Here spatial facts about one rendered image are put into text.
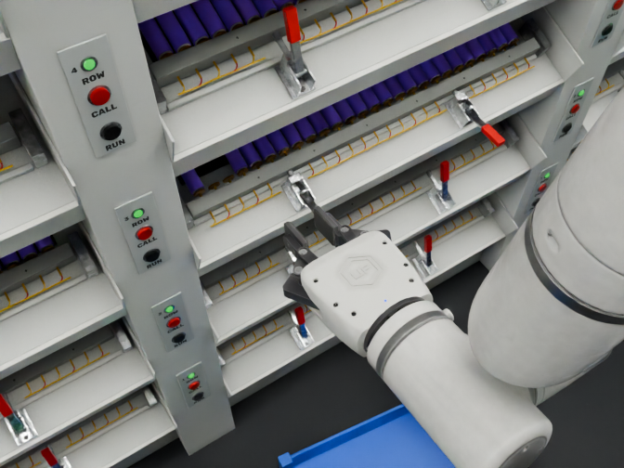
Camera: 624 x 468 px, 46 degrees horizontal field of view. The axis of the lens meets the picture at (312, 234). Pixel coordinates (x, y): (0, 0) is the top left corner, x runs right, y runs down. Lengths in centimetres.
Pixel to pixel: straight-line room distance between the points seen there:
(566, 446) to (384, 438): 32
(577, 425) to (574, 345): 99
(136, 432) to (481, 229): 72
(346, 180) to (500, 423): 45
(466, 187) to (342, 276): 55
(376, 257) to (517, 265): 30
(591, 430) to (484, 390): 84
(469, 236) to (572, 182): 102
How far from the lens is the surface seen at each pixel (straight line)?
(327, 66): 80
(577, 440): 144
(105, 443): 124
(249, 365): 125
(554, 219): 40
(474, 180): 123
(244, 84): 78
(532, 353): 47
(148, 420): 123
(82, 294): 89
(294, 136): 94
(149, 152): 71
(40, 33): 59
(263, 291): 108
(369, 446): 135
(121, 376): 105
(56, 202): 72
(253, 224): 91
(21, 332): 89
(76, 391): 106
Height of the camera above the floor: 128
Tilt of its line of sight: 55 degrees down
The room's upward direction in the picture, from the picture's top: straight up
